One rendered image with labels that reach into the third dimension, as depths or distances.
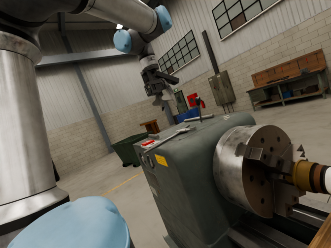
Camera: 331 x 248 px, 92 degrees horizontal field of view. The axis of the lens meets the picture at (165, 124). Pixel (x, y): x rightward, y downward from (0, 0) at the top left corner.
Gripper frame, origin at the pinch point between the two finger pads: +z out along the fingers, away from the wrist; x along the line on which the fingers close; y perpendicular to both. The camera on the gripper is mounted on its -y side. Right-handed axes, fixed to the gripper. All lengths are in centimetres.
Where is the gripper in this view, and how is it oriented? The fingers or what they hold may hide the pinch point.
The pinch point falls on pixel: (170, 108)
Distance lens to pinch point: 75.4
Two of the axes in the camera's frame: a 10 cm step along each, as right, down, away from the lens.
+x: 4.3, -0.7, -9.0
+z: 3.5, 9.3, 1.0
